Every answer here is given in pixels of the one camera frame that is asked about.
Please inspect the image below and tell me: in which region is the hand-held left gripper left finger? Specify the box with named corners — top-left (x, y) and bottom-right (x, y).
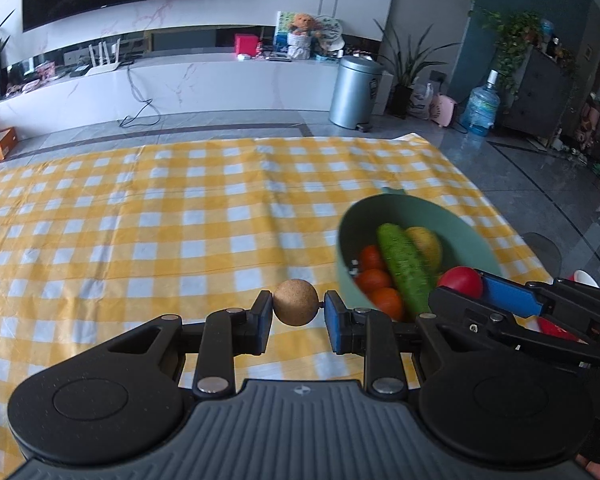
top-left (102, 290), bottom-right (273, 401)

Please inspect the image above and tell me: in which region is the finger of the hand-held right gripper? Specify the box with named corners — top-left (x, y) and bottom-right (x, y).
top-left (481, 270), bottom-right (591, 333)
top-left (429, 287), bottom-right (600, 368)

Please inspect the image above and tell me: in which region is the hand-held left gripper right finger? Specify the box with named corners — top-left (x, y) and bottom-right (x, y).
top-left (324, 291), bottom-right (481, 401)

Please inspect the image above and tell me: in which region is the red cherry tomato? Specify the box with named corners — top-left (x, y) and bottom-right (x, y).
top-left (436, 266), bottom-right (484, 301)

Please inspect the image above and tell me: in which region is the brown kiwi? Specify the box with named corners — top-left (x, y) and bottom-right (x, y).
top-left (272, 278), bottom-right (320, 327)

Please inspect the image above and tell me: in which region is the orange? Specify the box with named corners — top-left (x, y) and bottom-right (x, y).
top-left (355, 268), bottom-right (393, 293)
top-left (370, 287), bottom-right (405, 321)
top-left (359, 245), bottom-right (387, 271)

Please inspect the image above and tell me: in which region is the yellow-green pear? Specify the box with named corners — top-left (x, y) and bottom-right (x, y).
top-left (405, 226), bottom-right (443, 273)

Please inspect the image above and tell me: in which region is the green cucumber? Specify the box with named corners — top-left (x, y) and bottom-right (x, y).
top-left (377, 222), bottom-right (438, 321)

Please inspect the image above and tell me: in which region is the green colander bowl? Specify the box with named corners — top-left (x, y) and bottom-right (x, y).
top-left (335, 187), bottom-right (505, 323)

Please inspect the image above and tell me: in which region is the red printed packet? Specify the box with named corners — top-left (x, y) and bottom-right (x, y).
top-left (537, 317), bottom-right (581, 343)

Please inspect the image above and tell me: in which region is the yellow checkered tablecloth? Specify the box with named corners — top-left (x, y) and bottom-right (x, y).
top-left (0, 132), bottom-right (553, 411)

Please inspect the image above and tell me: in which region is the blue water jug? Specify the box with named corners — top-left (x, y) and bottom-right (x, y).
top-left (460, 70), bottom-right (501, 137)

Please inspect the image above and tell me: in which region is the pink small appliance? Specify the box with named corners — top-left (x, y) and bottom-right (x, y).
top-left (429, 94), bottom-right (457, 127)

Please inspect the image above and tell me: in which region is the dark grey cabinet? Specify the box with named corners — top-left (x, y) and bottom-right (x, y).
top-left (502, 45), bottom-right (581, 141)

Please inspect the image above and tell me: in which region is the white plastic bag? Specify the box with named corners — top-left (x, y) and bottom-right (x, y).
top-left (407, 81), bottom-right (436, 121)

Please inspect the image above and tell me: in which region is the grey metal trash can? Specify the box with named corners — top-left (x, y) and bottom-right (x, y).
top-left (328, 55), bottom-right (385, 131)

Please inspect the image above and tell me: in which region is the white marble tv console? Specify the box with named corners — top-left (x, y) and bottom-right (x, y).
top-left (0, 52), bottom-right (396, 136)

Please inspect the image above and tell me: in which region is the potted plant in black pot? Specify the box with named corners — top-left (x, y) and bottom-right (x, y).
top-left (374, 19), bottom-right (461, 120)

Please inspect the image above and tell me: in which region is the trailing vine plant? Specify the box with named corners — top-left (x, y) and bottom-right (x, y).
top-left (482, 10), bottom-right (543, 96)

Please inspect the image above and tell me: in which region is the blue printed box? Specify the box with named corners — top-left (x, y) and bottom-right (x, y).
top-left (274, 10), bottom-right (296, 52)

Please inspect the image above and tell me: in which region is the round printed fan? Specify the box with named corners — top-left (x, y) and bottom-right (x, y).
top-left (312, 15), bottom-right (346, 56)

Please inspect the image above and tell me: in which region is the white router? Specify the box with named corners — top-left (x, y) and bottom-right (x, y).
top-left (85, 40), bottom-right (122, 77)

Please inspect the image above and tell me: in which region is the brown teddy bear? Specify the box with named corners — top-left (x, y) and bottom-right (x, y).
top-left (286, 12), bottom-right (318, 37)

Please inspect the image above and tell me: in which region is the black cable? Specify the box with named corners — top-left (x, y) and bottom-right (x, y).
top-left (118, 65), bottom-right (161, 128)

